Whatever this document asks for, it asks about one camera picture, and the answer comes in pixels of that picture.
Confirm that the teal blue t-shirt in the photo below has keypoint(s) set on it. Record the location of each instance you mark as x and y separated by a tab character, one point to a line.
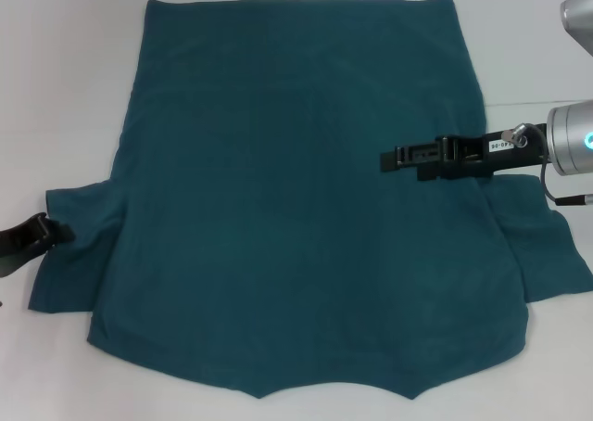
296	184

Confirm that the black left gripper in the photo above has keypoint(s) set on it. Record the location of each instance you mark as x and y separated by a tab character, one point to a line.
18	249

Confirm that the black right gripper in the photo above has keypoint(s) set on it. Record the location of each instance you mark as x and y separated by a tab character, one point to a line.
500	154

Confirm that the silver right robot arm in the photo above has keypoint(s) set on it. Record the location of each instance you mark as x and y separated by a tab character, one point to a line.
567	136

